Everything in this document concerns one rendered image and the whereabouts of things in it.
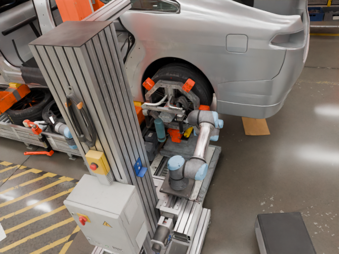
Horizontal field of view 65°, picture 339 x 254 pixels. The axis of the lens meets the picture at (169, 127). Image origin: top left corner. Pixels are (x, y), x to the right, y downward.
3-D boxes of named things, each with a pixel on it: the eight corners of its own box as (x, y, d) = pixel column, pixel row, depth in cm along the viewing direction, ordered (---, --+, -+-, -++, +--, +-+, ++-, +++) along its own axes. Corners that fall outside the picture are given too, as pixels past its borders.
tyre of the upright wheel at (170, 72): (187, 124, 311) (227, 93, 263) (180, 137, 295) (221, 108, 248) (143, 86, 299) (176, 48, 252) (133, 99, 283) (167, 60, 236)
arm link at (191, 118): (181, 120, 200) (193, 138, 244) (195, 121, 196) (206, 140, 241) (184, 105, 203) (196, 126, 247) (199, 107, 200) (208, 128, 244)
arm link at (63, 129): (70, 141, 190) (65, 132, 185) (60, 136, 196) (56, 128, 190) (78, 134, 195) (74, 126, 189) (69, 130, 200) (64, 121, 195)
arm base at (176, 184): (185, 192, 188) (184, 183, 182) (165, 187, 193) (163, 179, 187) (191, 175, 199) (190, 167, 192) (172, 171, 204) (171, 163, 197)
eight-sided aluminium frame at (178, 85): (201, 129, 272) (199, 83, 237) (199, 133, 268) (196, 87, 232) (153, 121, 291) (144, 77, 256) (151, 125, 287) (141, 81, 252)
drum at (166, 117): (181, 111, 266) (179, 99, 257) (173, 124, 252) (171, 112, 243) (168, 109, 271) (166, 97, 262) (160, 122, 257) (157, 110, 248)
